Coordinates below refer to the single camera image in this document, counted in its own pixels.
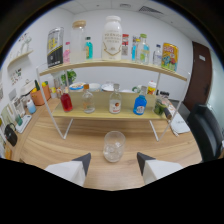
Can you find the clear bottle with white cap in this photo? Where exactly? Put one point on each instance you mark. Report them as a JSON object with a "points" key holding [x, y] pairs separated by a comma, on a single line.
{"points": [[115, 104]]}

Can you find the wooden wall shelf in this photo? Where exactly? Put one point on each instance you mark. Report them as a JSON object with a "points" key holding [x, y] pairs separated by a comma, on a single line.
{"points": [[20, 58]]}

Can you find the white bottle with yellow label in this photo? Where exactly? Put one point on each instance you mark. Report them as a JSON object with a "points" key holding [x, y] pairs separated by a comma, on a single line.
{"points": [[151, 88]]}

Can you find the black chair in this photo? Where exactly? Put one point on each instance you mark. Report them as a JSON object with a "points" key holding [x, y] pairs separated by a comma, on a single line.
{"points": [[205, 133]]}

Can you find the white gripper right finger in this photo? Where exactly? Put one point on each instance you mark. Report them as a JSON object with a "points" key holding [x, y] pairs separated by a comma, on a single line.
{"points": [[156, 168]]}

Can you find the bowl with blue rim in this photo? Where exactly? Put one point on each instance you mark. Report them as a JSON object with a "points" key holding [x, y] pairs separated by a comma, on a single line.
{"points": [[76, 86]]}

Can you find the clear bottle with amber cap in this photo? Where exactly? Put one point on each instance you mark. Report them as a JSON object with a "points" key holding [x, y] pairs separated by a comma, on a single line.
{"points": [[88, 103]]}

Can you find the red liquid bottle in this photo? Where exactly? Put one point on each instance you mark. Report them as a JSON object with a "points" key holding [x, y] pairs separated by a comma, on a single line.
{"points": [[66, 102]]}

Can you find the white notebook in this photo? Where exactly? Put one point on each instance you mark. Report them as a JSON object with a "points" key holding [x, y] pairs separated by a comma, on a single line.
{"points": [[180, 125]]}

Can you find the orange pot with utensils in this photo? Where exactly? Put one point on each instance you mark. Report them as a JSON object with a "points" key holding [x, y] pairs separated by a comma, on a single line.
{"points": [[40, 96]]}

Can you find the small clear bottle blue cap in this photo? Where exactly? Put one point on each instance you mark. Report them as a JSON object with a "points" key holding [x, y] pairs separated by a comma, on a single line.
{"points": [[157, 57]]}

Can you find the large white bottle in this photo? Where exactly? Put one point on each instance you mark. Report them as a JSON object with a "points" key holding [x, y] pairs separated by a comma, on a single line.
{"points": [[112, 40]]}

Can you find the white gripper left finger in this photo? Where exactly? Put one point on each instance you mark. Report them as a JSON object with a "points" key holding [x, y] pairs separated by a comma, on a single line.
{"points": [[71, 170]]}

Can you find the two-tier wooden shelf rack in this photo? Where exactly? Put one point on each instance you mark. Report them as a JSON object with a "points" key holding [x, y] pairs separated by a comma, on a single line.
{"points": [[106, 115]]}

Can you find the brown door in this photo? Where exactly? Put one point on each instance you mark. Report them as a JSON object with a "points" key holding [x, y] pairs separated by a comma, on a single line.
{"points": [[198, 76]]}

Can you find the black handbag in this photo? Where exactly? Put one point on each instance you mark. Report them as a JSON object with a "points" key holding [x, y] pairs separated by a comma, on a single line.
{"points": [[11, 136]]}

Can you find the clear bottle with green cap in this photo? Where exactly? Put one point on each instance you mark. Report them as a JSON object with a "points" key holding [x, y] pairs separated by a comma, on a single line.
{"points": [[143, 51]]}

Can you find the small teal bottle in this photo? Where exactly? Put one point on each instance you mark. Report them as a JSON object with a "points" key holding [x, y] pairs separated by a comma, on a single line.
{"points": [[89, 49]]}

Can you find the small pink bottle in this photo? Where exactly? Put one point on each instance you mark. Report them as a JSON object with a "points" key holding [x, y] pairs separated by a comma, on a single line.
{"points": [[67, 53]]}

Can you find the ceiling air vent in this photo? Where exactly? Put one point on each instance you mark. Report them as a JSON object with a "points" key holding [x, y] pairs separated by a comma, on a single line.
{"points": [[149, 9]]}

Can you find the small white bottle blue base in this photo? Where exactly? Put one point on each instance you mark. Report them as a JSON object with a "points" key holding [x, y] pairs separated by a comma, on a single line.
{"points": [[31, 107]]}

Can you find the small light blue bottle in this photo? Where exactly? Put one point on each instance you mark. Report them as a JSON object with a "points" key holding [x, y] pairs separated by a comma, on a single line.
{"points": [[134, 51]]}

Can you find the clear glass tumbler with ice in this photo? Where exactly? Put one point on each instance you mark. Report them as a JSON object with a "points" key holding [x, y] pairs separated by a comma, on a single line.
{"points": [[114, 146]]}

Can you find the glass jar with cork lid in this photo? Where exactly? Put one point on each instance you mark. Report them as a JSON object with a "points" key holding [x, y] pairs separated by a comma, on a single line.
{"points": [[78, 41]]}

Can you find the green potted plant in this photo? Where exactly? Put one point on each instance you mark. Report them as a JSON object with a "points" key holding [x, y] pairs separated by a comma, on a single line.
{"points": [[70, 76]]}

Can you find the blue liquid bottle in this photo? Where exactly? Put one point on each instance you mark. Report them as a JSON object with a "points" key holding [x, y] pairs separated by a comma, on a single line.
{"points": [[140, 105]]}

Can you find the white tray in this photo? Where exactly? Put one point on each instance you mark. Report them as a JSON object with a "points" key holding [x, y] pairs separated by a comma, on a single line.
{"points": [[23, 123]]}

